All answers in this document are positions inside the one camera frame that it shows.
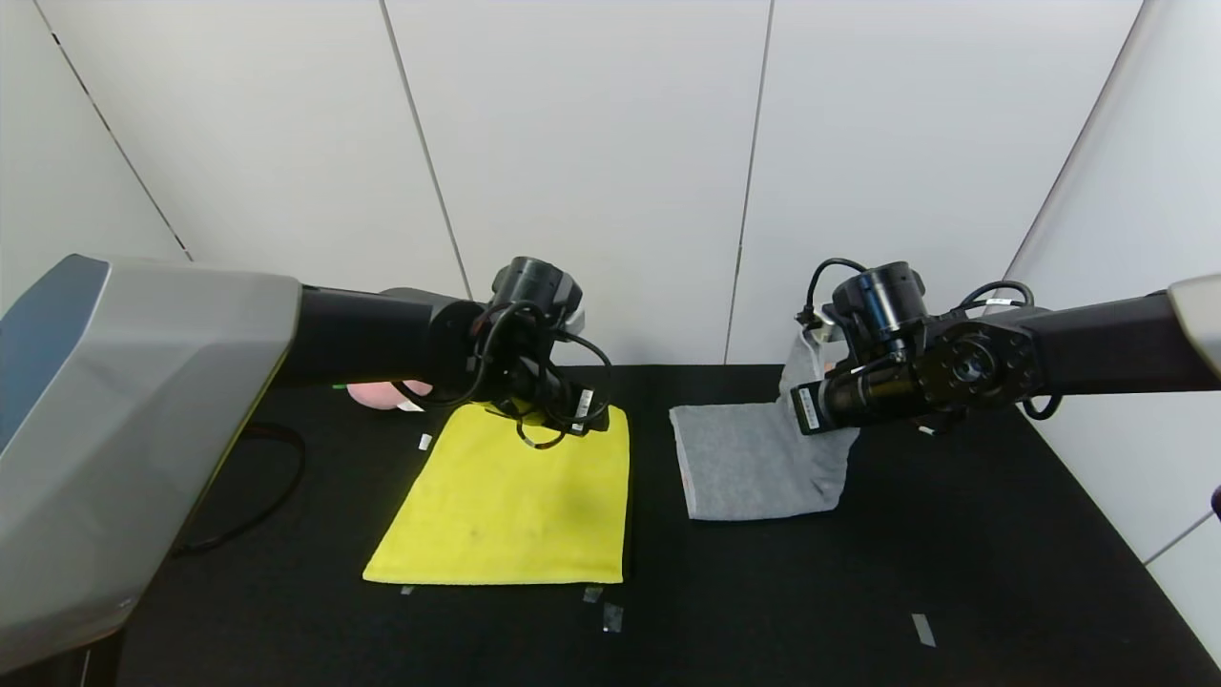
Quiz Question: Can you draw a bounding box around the pink plush peach toy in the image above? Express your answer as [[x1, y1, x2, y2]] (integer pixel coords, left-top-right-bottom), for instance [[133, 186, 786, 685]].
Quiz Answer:
[[346, 380, 432, 412]]

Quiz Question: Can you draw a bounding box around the grey towel with orange pattern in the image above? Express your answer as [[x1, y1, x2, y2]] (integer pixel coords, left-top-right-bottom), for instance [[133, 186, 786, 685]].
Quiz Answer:
[[671, 332, 859, 521]]

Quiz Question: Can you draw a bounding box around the yellow towel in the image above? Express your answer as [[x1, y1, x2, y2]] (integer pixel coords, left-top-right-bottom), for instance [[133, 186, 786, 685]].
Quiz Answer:
[[363, 403, 631, 585]]

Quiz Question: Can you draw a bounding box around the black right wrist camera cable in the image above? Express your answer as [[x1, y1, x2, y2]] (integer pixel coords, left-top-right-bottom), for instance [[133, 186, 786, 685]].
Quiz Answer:
[[797, 258, 869, 330]]

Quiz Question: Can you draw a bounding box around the black tagged right arm cable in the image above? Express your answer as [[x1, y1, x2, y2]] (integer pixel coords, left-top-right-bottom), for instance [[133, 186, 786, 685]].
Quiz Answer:
[[954, 280, 1065, 421]]

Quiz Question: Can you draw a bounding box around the dark left arm base cable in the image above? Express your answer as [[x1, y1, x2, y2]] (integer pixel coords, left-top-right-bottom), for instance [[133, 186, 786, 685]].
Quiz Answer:
[[172, 423, 308, 557]]

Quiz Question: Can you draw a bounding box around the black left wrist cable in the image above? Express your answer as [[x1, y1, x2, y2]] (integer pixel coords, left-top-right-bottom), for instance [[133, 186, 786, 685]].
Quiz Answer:
[[391, 301, 616, 451]]

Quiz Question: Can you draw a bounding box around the black fabric table cover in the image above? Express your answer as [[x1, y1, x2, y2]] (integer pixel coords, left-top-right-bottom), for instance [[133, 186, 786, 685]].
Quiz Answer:
[[114, 364, 1221, 687]]

